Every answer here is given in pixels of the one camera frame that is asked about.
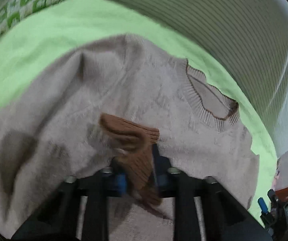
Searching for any light green bed sheet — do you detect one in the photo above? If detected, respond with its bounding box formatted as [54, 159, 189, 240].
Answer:
[0, 0, 276, 234]

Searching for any grey striped headboard cushion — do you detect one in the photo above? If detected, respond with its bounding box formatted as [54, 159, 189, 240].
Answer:
[78, 0, 288, 158]

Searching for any beige knit sweater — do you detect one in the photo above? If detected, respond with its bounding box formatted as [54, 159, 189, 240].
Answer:
[0, 34, 259, 238]

